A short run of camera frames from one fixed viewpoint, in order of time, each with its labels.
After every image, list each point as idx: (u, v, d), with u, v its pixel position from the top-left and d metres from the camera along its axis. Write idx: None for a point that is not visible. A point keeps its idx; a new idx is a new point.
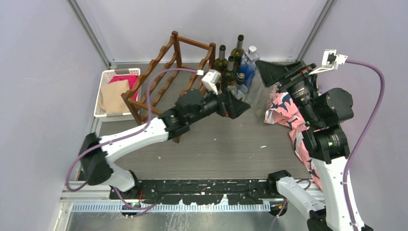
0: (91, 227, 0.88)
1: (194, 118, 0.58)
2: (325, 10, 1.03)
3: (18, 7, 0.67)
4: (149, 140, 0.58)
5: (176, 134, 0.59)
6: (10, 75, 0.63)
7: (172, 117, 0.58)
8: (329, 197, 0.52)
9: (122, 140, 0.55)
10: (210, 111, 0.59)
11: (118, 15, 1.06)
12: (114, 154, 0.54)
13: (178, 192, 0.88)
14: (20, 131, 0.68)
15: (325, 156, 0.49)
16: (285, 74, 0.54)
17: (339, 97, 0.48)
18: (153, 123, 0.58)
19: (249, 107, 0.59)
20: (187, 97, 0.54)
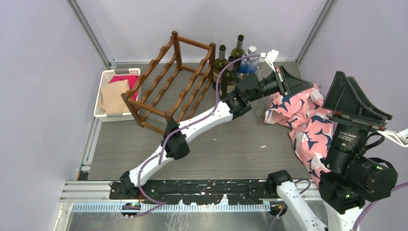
0: (91, 227, 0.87)
1: (254, 97, 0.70)
2: (325, 10, 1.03)
3: (19, 6, 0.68)
4: (217, 122, 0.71)
5: (240, 113, 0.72)
6: (10, 75, 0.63)
7: (235, 100, 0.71)
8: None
9: (196, 124, 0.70)
10: (268, 92, 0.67)
11: (118, 15, 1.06)
12: (189, 136, 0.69)
13: (178, 192, 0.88)
14: (21, 131, 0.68)
15: (340, 207, 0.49)
16: (352, 115, 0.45)
17: (384, 180, 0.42)
18: (219, 107, 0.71)
19: (308, 84, 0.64)
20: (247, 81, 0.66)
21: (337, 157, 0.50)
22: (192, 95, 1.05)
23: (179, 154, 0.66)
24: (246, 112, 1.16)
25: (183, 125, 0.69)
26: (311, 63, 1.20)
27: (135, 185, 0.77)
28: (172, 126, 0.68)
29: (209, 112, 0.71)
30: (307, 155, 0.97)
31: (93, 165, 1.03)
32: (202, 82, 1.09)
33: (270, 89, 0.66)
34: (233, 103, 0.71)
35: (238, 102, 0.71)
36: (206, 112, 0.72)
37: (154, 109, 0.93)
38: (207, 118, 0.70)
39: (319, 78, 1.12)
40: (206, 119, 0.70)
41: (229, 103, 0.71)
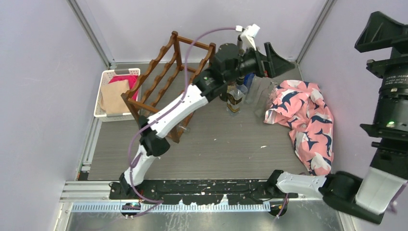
0: (91, 227, 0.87)
1: (231, 76, 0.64)
2: (325, 10, 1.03)
3: (20, 6, 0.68)
4: (189, 109, 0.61)
5: (215, 94, 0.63)
6: (9, 74, 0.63)
7: (206, 79, 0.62)
8: (376, 193, 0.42)
9: (167, 117, 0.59)
10: (246, 70, 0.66)
11: (118, 14, 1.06)
12: (163, 131, 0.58)
13: (178, 192, 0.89)
14: (20, 130, 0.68)
15: None
16: (393, 38, 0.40)
17: None
18: (188, 91, 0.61)
19: (289, 66, 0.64)
20: (225, 51, 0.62)
21: (401, 109, 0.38)
22: None
23: (158, 150, 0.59)
24: (246, 112, 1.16)
25: (153, 120, 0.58)
26: (311, 63, 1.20)
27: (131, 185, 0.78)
28: (141, 122, 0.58)
29: (177, 99, 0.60)
30: (307, 155, 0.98)
31: (92, 165, 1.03)
32: None
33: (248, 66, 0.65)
34: (209, 80, 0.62)
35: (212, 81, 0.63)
36: (175, 101, 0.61)
37: (154, 109, 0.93)
38: (177, 107, 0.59)
39: (319, 77, 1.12)
40: (176, 108, 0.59)
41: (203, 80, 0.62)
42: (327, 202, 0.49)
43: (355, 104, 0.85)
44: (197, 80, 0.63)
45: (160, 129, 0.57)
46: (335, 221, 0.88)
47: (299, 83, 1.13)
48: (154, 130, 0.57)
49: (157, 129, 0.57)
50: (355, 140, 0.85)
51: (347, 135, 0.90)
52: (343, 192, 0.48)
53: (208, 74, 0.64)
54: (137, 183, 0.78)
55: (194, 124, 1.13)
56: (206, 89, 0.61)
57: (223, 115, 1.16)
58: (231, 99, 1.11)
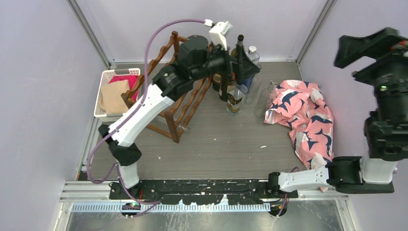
0: (91, 227, 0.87)
1: (198, 74, 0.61)
2: (325, 10, 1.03)
3: (20, 7, 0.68)
4: (152, 112, 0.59)
5: (178, 93, 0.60)
6: (9, 74, 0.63)
7: (167, 75, 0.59)
8: (382, 172, 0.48)
9: (127, 124, 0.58)
10: (213, 68, 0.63)
11: (118, 15, 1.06)
12: (125, 139, 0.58)
13: (178, 192, 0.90)
14: (20, 130, 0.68)
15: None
16: (358, 50, 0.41)
17: None
18: (149, 94, 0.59)
19: (256, 70, 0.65)
20: (192, 45, 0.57)
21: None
22: (192, 95, 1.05)
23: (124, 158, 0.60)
24: (246, 112, 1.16)
25: (113, 129, 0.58)
26: (311, 63, 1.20)
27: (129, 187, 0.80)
28: (103, 132, 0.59)
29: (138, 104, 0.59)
30: (307, 155, 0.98)
31: (93, 165, 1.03)
32: (201, 82, 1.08)
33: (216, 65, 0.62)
34: (171, 77, 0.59)
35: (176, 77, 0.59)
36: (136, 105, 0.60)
37: None
38: (136, 112, 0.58)
39: (319, 77, 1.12)
40: (136, 113, 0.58)
41: (165, 77, 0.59)
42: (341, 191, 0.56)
43: (355, 103, 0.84)
44: (158, 77, 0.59)
45: (121, 138, 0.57)
46: (335, 221, 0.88)
47: (299, 83, 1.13)
48: (115, 139, 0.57)
49: (119, 138, 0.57)
50: (355, 140, 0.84)
51: (347, 135, 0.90)
52: (350, 176, 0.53)
53: (172, 70, 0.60)
54: (129, 186, 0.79)
55: (194, 124, 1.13)
56: (168, 87, 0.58)
57: (223, 115, 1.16)
58: (231, 99, 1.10)
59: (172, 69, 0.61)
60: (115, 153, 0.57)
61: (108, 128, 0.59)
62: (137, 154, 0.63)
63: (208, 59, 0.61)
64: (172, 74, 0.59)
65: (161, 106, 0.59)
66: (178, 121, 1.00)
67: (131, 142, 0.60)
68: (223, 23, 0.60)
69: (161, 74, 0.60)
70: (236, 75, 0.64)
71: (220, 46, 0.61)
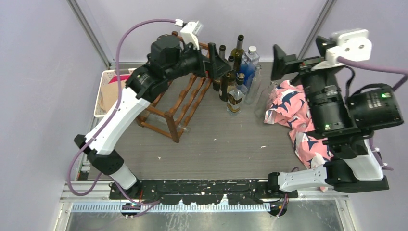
0: (91, 227, 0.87)
1: (173, 74, 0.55)
2: (325, 10, 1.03)
3: (20, 7, 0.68)
4: (130, 116, 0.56)
5: (153, 94, 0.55)
6: (10, 74, 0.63)
7: (140, 77, 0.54)
8: (366, 171, 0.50)
9: (104, 132, 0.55)
10: (187, 68, 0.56)
11: (118, 14, 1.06)
12: (104, 147, 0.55)
13: (178, 192, 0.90)
14: (20, 130, 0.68)
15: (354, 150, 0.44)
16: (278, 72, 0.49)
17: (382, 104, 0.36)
18: (124, 96, 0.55)
19: (230, 69, 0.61)
20: (163, 44, 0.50)
21: (328, 111, 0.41)
22: (192, 95, 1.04)
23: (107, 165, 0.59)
24: (246, 112, 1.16)
25: (90, 138, 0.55)
26: None
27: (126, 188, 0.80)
28: (80, 141, 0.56)
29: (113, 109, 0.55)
30: (307, 155, 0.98)
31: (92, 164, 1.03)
32: (202, 82, 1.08)
33: (189, 65, 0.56)
34: (144, 78, 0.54)
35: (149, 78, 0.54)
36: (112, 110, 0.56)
37: (155, 109, 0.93)
38: (113, 118, 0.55)
39: None
40: (112, 119, 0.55)
41: (138, 78, 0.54)
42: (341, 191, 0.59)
43: None
44: (131, 79, 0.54)
45: (98, 147, 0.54)
46: (335, 221, 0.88)
47: None
48: (93, 148, 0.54)
49: (96, 147, 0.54)
50: None
51: None
52: (346, 175, 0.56)
53: (145, 70, 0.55)
54: (127, 186, 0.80)
55: (194, 124, 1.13)
56: (141, 89, 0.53)
57: (223, 115, 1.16)
58: (231, 99, 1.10)
59: (145, 69, 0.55)
60: (94, 162, 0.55)
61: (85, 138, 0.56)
62: (120, 162, 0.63)
63: (181, 58, 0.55)
64: (144, 75, 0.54)
65: (138, 109, 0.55)
66: (178, 121, 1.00)
67: (111, 149, 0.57)
68: (195, 22, 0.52)
69: (134, 75, 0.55)
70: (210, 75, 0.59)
71: (191, 44, 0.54)
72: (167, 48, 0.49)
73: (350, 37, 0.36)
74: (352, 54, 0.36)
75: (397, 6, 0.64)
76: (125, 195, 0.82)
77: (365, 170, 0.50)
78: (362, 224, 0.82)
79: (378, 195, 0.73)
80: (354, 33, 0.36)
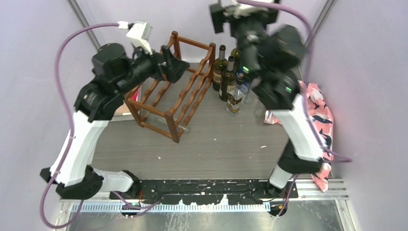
0: (91, 227, 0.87)
1: (128, 86, 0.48)
2: (325, 10, 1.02)
3: (21, 8, 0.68)
4: (90, 139, 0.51)
5: (107, 112, 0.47)
6: (11, 74, 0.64)
7: (87, 96, 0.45)
8: (301, 146, 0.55)
9: (67, 163, 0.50)
10: (142, 75, 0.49)
11: (118, 14, 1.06)
12: (71, 177, 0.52)
13: (178, 192, 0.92)
14: (21, 130, 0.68)
15: (289, 101, 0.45)
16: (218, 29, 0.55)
17: (288, 38, 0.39)
18: (76, 122, 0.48)
19: (189, 66, 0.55)
20: (105, 55, 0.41)
21: (248, 54, 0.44)
22: (192, 95, 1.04)
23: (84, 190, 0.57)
24: (246, 112, 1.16)
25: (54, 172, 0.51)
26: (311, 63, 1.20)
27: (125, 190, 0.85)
28: (44, 175, 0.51)
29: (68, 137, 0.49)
30: None
31: (92, 165, 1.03)
32: (202, 82, 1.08)
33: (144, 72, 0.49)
34: (92, 97, 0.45)
35: (98, 94, 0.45)
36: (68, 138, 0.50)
37: (154, 109, 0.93)
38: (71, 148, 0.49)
39: (319, 77, 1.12)
40: (70, 148, 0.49)
41: (85, 98, 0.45)
42: (284, 168, 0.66)
43: (354, 103, 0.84)
44: (78, 100, 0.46)
45: (66, 180, 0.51)
46: (335, 221, 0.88)
47: None
48: (60, 182, 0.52)
49: (63, 180, 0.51)
50: (354, 140, 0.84)
51: (347, 134, 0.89)
52: (290, 152, 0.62)
53: (93, 88, 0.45)
54: (126, 189, 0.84)
55: (194, 124, 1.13)
56: (93, 110, 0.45)
57: (223, 115, 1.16)
58: (232, 99, 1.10)
59: (93, 85, 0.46)
60: (67, 194, 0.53)
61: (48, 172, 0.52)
62: (97, 182, 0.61)
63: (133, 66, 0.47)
64: (91, 94, 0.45)
65: (95, 131, 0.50)
66: (178, 121, 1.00)
67: (81, 174, 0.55)
68: (142, 25, 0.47)
69: (80, 95, 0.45)
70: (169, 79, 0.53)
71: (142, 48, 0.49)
72: (111, 60, 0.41)
73: None
74: None
75: (395, 6, 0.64)
76: (119, 195, 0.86)
77: (300, 142, 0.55)
78: (363, 224, 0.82)
79: (378, 195, 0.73)
80: None
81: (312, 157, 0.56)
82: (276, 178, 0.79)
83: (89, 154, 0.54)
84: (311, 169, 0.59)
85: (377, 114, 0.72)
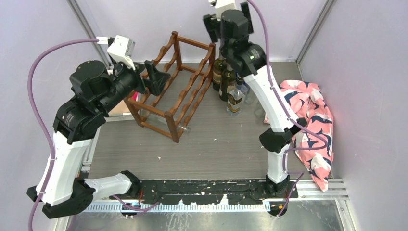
0: (91, 227, 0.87)
1: (109, 103, 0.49)
2: (325, 10, 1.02)
3: (20, 8, 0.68)
4: (72, 159, 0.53)
5: (86, 132, 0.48)
6: (10, 73, 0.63)
7: (67, 115, 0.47)
8: (268, 112, 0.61)
9: (51, 183, 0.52)
10: (124, 90, 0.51)
11: (118, 14, 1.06)
12: (56, 197, 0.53)
13: (178, 192, 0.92)
14: (20, 129, 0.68)
15: (250, 67, 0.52)
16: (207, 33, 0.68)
17: (233, 16, 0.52)
18: (57, 143, 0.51)
19: (170, 77, 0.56)
20: (82, 74, 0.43)
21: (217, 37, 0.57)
22: (192, 95, 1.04)
23: (72, 207, 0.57)
24: (246, 112, 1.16)
25: (39, 192, 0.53)
26: (311, 63, 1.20)
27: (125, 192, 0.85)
28: (31, 195, 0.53)
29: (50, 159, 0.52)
30: (307, 155, 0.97)
31: (92, 164, 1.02)
32: (202, 82, 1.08)
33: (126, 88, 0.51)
34: (70, 117, 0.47)
35: (81, 113, 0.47)
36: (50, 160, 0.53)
37: (155, 109, 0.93)
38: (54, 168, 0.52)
39: (319, 77, 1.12)
40: (54, 169, 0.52)
41: (63, 119, 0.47)
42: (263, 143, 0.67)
43: (354, 103, 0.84)
44: (58, 120, 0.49)
45: (51, 200, 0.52)
46: (335, 221, 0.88)
47: (299, 83, 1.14)
48: (46, 201, 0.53)
49: (49, 200, 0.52)
50: (354, 139, 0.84)
51: (347, 134, 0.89)
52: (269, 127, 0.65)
53: (74, 108, 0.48)
54: (125, 191, 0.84)
55: (194, 124, 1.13)
56: (73, 130, 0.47)
57: (223, 115, 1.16)
58: (231, 99, 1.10)
59: (72, 104, 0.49)
60: (54, 214, 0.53)
61: (34, 192, 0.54)
62: (87, 197, 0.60)
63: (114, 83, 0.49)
64: (69, 114, 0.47)
65: (76, 151, 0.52)
66: (178, 121, 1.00)
67: (68, 193, 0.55)
68: (124, 41, 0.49)
69: (59, 115, 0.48)
70: (152, 91, 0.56)
71: (123, 63, 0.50)
72: (89, 81, 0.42)
73: None
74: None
75: (395, 6, 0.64)
76: (116, 196, 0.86)
77: (269, 110, 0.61)
78: (363, 224, 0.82)
79: (379, 195, 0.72)
80: None
81: (278, 126, 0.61)
82: (271, 172, 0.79)
83: (75, 174, 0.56)
84: (281, 144, 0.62)
85: (377, 114, 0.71)
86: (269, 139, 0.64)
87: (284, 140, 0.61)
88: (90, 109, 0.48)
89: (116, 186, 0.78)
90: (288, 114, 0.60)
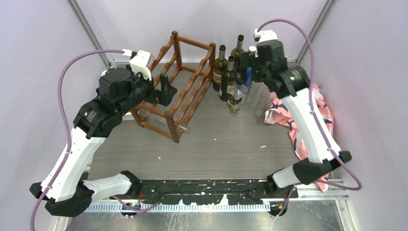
0: (91, 227, 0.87)
1: (127, 106, 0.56)
2: (325, 9, 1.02)
3: (20, 8, 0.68)
4: (84, 156, 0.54)
5: (105, 129, 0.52)
6: (10, 73, 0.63)
7: (88, 114, 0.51)
8: (308, 142, 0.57)
9: (59, 177, 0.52)
10: (139, 97, 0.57)
11: (117, 14, 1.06)
12: (62, 193, 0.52)
13: (178, 192, 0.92)
14: (20, 129, 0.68)
15: (289, 87, 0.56)
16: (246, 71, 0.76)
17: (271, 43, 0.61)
18: (74, 137, 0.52)
19: (176, 92, 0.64)
20: (112, 77, 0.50)
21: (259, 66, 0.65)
22: (192, 95, 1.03)
23: (73, 208, 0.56)
24: (246, 112, 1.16)
25: (45, 186, 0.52)
26: (311, 63, 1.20)
27: (121, 193, 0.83)
28: (34, 191, 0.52)
29: (64, 153, 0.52)
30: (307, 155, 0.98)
31: (92, 164, 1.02)
32: (202, 82, 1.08)
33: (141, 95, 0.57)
34: (92, 114, 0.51)
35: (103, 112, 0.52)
36: (63, 153, 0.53)
37: (155, 109, 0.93)
38: (66, 162, 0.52)
39: (319, 77, 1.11)
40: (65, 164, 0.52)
41: (86, 115, 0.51)
42: (296, 173, 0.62)
43: (355, 103, 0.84)
44: (79, 117, 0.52)
45: (57, 195, 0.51)
46: (335, 221, 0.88)
47: None
48: (51, 197, 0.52)
49: (54, 196, 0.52)
50: (355, 140, 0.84)
51: (347, 135, 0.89)
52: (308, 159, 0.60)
53: (94, 107, 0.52)
54: (125, 191, 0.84)
55: (194, 124, 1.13)
56: (91, 127, 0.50)
57: (223, 115, 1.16)
58: (231, 99, 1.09)
59: (93, 104, 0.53)
60: (55, 211, 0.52)
61: (39, 187, 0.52)
62: (86, 199, 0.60)
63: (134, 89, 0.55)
64: (92, 111, 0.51)
65: (91, 148, 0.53)
66: (178, 121, 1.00)
67: (71, 191, 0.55)
68: (146, 55, 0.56)
69: (81, 112, 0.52)
70: (161, 101, 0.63)
71: (141, 73, 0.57)
72: (117, 83, 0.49)
73: (264, 32, 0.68)
74: (266, 37, 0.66)
75: (395, 5, 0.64)
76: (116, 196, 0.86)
77: (306, 135, 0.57)
78: (363, 225, 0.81)
79: (380, 196, 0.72)
80: (266, 32, 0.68)
81: (316, 156, 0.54)
82: (279, 176, 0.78)
83: (82, 173, 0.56)
84: (317, 176, 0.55)
85: (377, 114, 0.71)
86: (305, 171, 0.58)
87: (320, 172, 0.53)
88: (109, 109, 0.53)
89: (116, 187, 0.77)
90: (329, 145, 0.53)
